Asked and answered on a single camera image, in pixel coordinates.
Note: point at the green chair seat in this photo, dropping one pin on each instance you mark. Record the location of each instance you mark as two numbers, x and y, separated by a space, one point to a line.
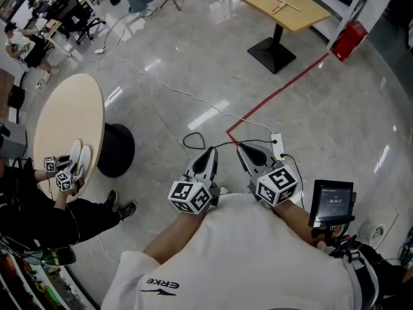
58 256

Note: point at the black device mount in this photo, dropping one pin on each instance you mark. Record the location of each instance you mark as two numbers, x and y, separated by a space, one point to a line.
338 237

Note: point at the person's white shirt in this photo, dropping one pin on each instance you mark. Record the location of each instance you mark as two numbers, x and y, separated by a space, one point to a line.
238 257

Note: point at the black office chair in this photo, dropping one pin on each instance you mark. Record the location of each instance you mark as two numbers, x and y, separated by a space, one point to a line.
75 15

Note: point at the white tape roll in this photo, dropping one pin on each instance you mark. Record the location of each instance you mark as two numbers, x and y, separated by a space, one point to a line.
372 234

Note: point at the grey cabinet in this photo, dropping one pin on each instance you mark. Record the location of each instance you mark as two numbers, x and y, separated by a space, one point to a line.
14 139

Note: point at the person's left forearm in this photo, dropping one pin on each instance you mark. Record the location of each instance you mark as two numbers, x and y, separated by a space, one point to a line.
174 234

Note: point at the small white power strip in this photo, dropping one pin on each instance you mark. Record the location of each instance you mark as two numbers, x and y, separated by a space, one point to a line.
99 50

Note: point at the white desk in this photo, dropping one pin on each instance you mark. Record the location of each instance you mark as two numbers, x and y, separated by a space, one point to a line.
58 32

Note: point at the black screen device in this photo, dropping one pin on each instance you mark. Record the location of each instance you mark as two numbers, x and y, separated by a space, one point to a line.
332 202

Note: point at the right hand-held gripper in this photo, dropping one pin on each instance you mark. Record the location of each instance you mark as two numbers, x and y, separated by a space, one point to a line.
276 186

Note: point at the white shelf unit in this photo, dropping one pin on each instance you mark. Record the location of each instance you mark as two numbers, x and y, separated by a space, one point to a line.
342 11

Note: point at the round beige table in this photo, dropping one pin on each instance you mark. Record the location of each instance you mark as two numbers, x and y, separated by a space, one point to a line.
69 115

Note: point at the person's black trousers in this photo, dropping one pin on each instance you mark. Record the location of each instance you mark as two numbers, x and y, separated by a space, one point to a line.
387 276

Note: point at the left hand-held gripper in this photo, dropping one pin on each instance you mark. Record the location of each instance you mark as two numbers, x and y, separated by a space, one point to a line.
188 197

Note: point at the red box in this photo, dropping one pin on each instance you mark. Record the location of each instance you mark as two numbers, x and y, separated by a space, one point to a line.
350 40

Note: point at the rectangular wooden table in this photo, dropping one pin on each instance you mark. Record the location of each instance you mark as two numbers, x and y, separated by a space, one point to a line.
284 8

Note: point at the person's right forearm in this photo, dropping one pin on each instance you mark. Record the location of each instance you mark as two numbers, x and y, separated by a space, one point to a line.
300 221

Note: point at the red floor tape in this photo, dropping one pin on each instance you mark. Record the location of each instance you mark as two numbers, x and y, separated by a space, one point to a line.
277 90

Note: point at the wooden squeegee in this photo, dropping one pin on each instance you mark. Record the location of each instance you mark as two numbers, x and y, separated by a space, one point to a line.
281 6

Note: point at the person's white shoe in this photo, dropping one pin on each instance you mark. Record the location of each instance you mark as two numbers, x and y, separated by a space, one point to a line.
224 190

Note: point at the cluttered storage shelf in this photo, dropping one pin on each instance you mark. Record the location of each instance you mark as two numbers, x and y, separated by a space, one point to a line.
35 283

